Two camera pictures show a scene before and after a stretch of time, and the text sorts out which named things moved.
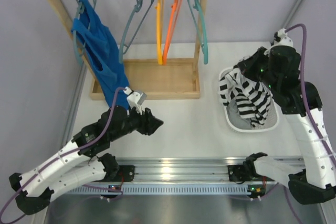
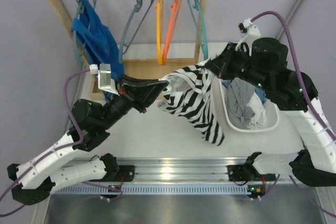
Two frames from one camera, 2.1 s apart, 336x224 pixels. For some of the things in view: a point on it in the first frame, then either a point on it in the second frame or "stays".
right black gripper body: [256, 68] to [235, 63]
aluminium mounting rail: [179, 169] stays
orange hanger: [176, 6] stays
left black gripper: [144, 122] to [132, 95]
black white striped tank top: [253, 100] to [191, 94]
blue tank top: [101, 46] stays
